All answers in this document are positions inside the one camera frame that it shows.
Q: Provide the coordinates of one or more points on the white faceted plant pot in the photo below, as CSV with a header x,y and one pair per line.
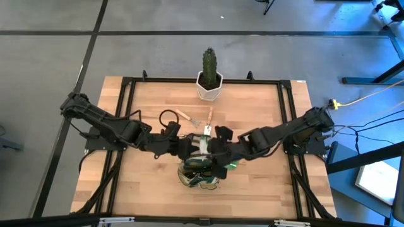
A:
x,y
206,94

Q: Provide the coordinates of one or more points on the black diagonal rig beam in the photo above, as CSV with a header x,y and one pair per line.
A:
x,y
363,159

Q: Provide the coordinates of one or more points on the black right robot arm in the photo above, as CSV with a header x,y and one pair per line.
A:
x,y
284,129

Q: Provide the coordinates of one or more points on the yellow power strip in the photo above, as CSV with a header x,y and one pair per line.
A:
x,y
335,104

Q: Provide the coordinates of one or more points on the black stand leg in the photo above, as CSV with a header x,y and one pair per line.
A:
x,y
268,8

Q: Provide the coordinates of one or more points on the desk surface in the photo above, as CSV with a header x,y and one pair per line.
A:
x,y
344,183

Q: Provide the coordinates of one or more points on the black rig crossbar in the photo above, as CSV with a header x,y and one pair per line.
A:
x,y
47,220

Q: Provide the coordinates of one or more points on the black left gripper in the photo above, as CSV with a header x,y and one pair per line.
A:
x,y
181,142

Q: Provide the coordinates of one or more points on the white flat panel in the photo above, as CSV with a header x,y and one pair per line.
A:
x,y
377,181

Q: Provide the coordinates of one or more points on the black metal table frame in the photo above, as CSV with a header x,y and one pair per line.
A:
x,y
158,79

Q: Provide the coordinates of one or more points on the beige green-trimmed gardening bag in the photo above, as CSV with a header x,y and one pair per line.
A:
x,y
197,181

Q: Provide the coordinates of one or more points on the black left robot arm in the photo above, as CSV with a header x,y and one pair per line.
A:
x,y
104,121

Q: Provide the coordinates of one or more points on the tall green cactus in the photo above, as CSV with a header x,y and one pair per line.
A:
x,y
209,66

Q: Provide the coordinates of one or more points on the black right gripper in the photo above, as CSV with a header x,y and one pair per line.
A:
x,y
224,151

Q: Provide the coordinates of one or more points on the green plastic spray bottle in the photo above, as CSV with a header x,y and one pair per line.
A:
x,y
233,165

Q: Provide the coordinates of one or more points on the silver aluminium bracket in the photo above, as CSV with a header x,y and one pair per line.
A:
x,y
292,223
116,220

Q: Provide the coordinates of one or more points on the office chair base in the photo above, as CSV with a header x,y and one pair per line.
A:
x,y
387,30

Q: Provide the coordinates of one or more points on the black desk leg frame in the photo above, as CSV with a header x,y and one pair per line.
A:
x,y
360,80

